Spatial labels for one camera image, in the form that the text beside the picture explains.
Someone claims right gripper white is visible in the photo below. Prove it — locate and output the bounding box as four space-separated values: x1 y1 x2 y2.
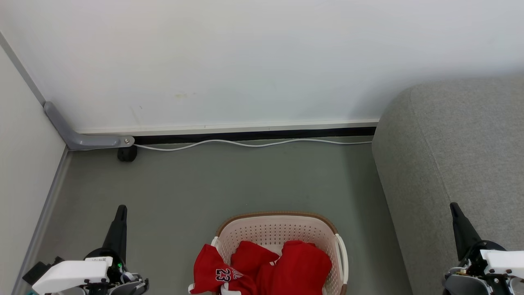
449 202 524 281

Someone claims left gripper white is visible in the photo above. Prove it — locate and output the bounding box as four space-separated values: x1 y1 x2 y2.
32 205 128 295

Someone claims plain red garment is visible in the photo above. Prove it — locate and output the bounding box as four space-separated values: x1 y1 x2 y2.
230 240 333 295

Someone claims grey fabric sofa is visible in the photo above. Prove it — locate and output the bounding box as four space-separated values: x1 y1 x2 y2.
372 76 524 295

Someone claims black caster wheel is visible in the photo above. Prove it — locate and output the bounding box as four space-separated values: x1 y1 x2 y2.
117 145 138 162

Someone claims grey metal partition foot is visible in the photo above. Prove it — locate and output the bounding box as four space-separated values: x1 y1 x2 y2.
43 101 136 150

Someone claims white perforated laundry basket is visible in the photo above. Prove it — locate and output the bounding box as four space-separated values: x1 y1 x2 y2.
188 211 349 295

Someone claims grey partition frame rail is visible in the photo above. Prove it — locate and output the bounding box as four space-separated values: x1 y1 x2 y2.
0 32 46 105
11 147 72 295

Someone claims white wall skirting strip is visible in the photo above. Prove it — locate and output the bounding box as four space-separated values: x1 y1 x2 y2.
76 119 379 136

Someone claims white floor cable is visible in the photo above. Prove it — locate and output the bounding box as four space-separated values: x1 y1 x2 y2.
133 138 373 152

